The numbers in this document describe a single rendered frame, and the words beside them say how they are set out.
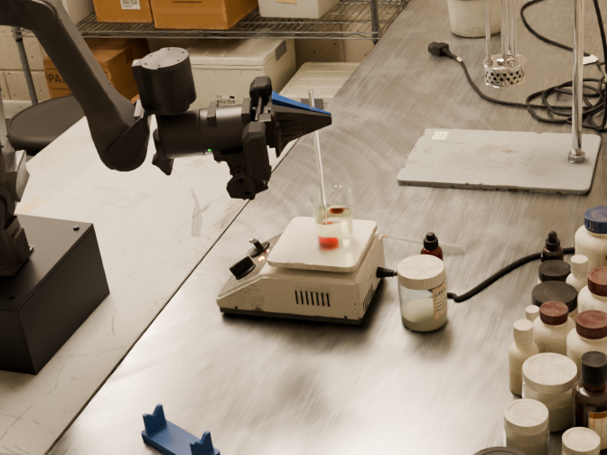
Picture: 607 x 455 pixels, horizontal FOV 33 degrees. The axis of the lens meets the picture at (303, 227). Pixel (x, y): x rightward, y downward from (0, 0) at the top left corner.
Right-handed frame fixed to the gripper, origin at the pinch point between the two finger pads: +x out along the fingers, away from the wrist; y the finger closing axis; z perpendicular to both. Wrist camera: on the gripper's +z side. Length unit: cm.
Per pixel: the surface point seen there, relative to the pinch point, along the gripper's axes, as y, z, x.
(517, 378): 22.6, 23.9, 21.3
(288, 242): -1.7, 17.4, -4.0
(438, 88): -71, 26, 22
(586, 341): 24.4, 18.3, 28.5
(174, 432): 25.1, 25.2, -17.2
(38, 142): -127, 52, -76
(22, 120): -143, 51, -84
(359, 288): 5.9, 20.7, 4.8
